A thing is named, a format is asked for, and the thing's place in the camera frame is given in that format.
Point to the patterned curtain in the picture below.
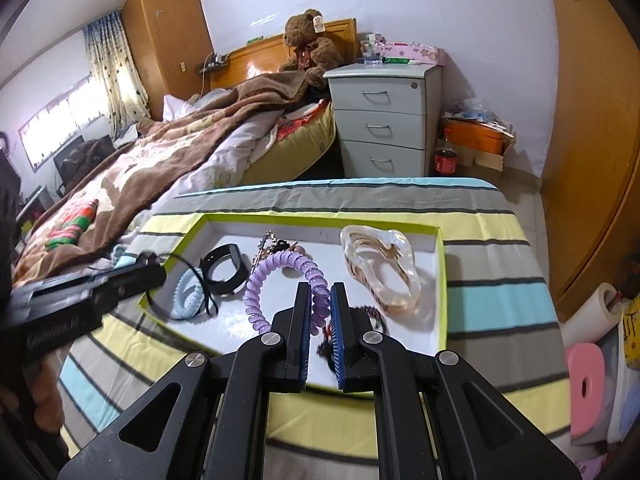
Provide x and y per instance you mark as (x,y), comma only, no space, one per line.
(120,75)

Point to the clear hair claw clip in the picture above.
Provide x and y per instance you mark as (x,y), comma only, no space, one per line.
(360,245)

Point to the narrow wooden wardrobe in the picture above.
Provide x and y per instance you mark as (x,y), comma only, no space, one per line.
(165,35)

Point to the pink foam roll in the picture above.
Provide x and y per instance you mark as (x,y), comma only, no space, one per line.
(582,390)

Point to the dark cloth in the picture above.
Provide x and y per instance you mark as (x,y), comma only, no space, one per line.
(95,152)

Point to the window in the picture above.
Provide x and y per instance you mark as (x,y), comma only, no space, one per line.
(60,120)

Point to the white drawer nightstand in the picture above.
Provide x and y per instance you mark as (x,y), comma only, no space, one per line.
(385,125)

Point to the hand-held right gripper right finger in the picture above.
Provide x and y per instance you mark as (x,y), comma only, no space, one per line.
(340,340)

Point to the clear glass jar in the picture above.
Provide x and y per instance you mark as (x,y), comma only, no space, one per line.
(372,50)

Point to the small black hair clip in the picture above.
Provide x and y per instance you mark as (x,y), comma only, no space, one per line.
(294,250)

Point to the green cardboard tray box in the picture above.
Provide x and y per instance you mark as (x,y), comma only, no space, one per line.
(230,330)

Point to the striped tablecloth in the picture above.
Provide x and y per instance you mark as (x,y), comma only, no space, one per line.
(480,260)

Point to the brown teddy bear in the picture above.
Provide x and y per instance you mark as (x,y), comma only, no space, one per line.
(305,35)

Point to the brown patterned blanket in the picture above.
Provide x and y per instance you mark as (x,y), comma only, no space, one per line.
(150,170)

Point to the power strip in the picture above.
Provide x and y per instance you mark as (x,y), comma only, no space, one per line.
(212,64)

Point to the pile of plastic packets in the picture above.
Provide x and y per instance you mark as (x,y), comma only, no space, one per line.
(475,110)

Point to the wooden bed headboard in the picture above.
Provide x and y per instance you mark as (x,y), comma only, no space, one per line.
(250,60)

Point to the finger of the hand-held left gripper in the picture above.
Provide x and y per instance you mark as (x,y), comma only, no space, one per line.
(135,280)

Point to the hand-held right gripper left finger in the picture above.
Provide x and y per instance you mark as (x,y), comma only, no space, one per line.
(302,340)

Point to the red green striped cloth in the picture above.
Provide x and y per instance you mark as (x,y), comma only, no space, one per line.
(75,225)

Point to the yellow mattress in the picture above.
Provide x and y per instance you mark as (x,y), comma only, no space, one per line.
(295,155)

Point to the white paper roll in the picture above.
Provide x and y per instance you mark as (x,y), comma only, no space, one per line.
(590,320)

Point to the gold hair clip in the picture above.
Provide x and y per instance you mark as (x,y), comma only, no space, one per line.
(265,250)

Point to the black wristband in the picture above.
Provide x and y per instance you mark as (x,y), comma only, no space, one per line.
(220,287)

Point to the pink flowered box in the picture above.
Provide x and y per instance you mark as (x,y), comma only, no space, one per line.
(420,53)

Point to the white storage bin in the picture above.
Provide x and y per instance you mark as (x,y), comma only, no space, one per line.
(625,385)

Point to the person's left hand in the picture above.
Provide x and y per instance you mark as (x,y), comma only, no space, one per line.
(47,400)

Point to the red white printed cloth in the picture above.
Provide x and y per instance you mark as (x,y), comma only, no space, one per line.
(295,127)

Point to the orange box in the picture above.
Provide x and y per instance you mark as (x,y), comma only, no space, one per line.
(470,137)

